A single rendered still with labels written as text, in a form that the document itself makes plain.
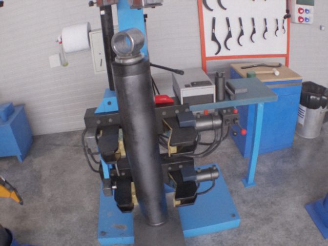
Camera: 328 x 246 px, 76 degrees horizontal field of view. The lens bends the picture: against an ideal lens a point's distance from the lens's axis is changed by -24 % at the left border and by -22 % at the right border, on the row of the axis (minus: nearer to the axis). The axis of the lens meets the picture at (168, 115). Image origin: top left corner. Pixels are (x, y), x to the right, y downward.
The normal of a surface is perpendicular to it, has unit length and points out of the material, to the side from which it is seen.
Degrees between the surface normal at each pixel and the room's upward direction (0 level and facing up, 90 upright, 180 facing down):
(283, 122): 90
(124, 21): 90
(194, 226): 0
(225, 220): 0
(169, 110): 90
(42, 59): 90
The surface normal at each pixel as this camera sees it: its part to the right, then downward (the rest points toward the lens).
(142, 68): 0.68, 0.29
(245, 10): 0.13, 0.46
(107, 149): -0.08, -0.88
